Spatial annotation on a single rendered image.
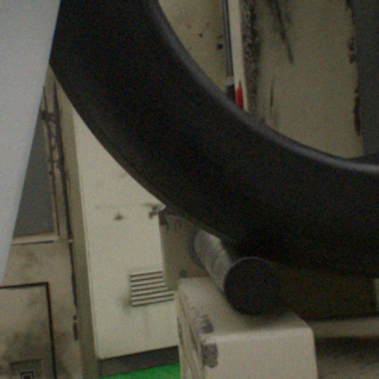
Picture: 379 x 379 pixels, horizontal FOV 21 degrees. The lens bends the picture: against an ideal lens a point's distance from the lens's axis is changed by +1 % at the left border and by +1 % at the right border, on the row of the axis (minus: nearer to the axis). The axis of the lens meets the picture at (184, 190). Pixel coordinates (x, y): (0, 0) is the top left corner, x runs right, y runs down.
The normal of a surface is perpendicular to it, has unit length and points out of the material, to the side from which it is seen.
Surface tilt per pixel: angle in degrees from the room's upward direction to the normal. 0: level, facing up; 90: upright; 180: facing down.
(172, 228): 90
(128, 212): 90
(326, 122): 90
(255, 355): 90
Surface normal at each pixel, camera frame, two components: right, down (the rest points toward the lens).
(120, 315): 0.39, 0.01
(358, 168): 0.02, 0.23
